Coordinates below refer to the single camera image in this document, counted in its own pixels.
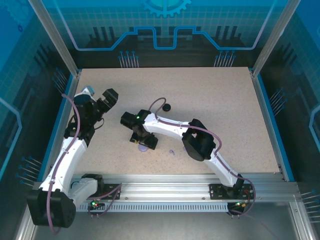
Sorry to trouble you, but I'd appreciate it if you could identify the wide aluminium base beam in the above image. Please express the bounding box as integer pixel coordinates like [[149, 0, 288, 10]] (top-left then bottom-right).
[[32, 173, 301, 201]]

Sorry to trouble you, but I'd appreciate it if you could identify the small connector with LEDs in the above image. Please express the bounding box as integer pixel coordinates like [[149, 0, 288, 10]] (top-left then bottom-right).
[[231, 199, 252, 210], [87, 196, 106, 211]]

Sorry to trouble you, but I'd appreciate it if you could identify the grey metal lower tray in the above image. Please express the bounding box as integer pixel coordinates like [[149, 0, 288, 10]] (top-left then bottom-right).
[[15, 194, 311, 240]]

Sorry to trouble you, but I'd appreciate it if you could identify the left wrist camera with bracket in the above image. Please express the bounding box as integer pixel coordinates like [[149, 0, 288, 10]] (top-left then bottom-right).
[[80, 84, 96, 98]]

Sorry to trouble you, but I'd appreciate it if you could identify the aluminium and blue side rail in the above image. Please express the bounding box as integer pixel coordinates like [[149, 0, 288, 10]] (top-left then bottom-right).
[[36, 71, 82, 182], [249, 69, 296, 183]]

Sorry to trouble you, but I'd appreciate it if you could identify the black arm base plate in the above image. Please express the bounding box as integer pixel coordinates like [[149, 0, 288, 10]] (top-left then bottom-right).
[[102, 183, 123, 201], [209, 183, 255, 201]]

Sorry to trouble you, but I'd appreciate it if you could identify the slotted grey cable duct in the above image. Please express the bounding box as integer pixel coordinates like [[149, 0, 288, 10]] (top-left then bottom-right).
[[74, 202, 231, 214]]

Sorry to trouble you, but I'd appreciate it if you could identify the aluminium frame post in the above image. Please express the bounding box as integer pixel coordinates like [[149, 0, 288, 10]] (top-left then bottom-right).
[[250, 0, 303, 78], [26, 0, 83, 78]]

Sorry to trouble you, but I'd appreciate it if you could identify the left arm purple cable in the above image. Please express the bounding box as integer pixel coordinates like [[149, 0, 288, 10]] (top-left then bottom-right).
[[46, 93, 123, 235]]

